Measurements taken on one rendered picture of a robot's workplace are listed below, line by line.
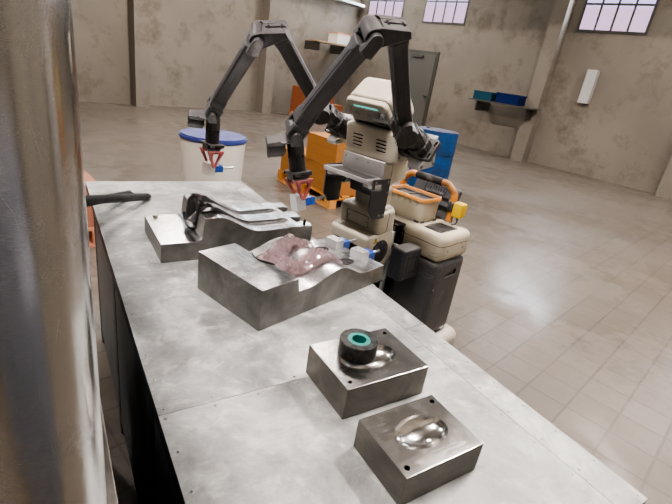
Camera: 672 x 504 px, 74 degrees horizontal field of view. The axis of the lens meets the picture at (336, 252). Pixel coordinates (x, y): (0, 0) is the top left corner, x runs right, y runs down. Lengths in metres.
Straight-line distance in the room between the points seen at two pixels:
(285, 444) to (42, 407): 0.63
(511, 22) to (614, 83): 2.79
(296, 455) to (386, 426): 0.16
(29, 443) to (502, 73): 12.17
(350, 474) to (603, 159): 10.76
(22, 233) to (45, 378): 0.07
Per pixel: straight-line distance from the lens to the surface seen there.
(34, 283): 0.21
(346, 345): 0.90
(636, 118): 11.19
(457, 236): 2.04
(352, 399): 0.87
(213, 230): 1.41
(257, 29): 1.68
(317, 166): 4.99
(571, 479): 0.97
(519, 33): 12.26
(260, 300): 1.05
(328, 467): 0.81
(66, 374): 0.23
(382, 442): 0.79
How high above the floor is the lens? 1.40
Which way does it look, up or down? 22 degrees down
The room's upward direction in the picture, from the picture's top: 9 degrees clockwise
